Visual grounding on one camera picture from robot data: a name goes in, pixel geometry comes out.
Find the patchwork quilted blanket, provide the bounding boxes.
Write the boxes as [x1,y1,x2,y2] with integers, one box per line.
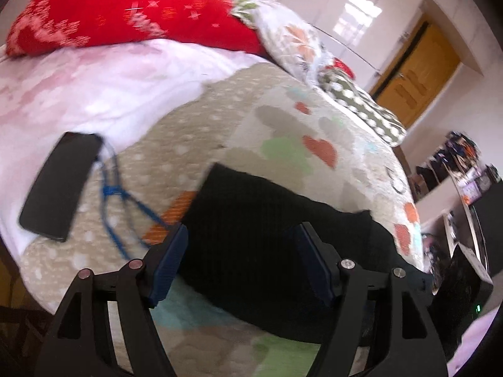
[19,62,426,377]

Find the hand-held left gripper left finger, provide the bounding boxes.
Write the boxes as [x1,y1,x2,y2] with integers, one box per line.
[38,222,188,377]

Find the red embroidered pillow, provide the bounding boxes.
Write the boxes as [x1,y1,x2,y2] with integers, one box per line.
[5,0,270,58]

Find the blue lanyard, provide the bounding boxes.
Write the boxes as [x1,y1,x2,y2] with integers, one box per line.
[94,141,174,262]

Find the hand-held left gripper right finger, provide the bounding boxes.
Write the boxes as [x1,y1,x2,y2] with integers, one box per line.
[290,222,449,377]

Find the wooden door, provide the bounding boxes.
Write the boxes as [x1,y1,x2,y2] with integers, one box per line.
[369,14,461,129]

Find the black pants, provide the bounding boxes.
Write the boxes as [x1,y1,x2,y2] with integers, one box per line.
[179,163,435,347]

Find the black smartphone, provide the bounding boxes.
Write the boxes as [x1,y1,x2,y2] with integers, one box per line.
[19,132,103,242]

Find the black monitor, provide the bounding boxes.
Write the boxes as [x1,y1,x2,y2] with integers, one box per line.
[432,181,503,346]

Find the cluttered desk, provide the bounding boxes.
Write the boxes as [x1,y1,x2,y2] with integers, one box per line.
[409,131,503,252]

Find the floral leaf pillow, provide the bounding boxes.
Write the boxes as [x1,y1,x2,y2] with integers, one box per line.
[231,0,339,89]

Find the olive patterned pillow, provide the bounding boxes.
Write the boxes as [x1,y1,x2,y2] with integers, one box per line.
[319,71,407,148]

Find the white fleece blanket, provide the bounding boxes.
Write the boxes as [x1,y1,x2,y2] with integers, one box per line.
[0,39,272,260]

